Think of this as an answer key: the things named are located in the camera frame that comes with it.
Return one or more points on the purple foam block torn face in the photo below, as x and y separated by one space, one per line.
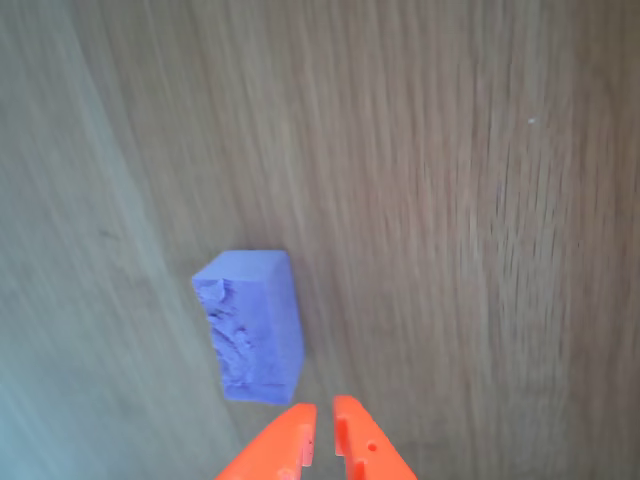
270 320

